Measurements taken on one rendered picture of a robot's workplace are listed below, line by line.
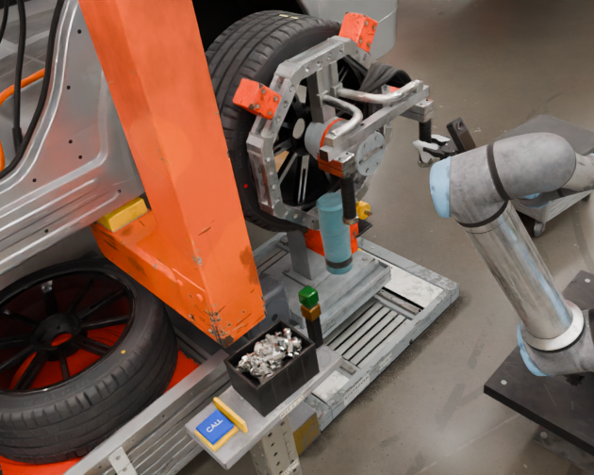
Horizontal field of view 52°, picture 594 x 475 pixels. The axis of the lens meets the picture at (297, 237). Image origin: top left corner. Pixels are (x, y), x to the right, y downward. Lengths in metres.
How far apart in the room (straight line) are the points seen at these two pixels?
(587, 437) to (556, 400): 0.13
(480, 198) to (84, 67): 1.12
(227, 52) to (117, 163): 0.46
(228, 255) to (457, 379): 1.03
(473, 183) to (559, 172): 0.16
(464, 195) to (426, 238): 1.56
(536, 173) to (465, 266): 1.46
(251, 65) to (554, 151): 0.82
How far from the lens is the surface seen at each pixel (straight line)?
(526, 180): 1.19
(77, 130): 1.82
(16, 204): 1.80
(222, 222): 1.47
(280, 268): 2.34
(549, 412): 1.80
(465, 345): 2.32
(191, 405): 1.84
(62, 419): 1.81
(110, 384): 1.77
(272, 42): 1.69
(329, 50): 1.71
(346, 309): 2.25
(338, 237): 1.78
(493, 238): 1.30
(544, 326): 1.54
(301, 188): 1.95
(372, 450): 2.05
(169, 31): 1.26
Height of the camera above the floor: 1.74
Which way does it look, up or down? 38 degrees down
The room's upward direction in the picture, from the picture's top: 10 degrees counter-clockwise
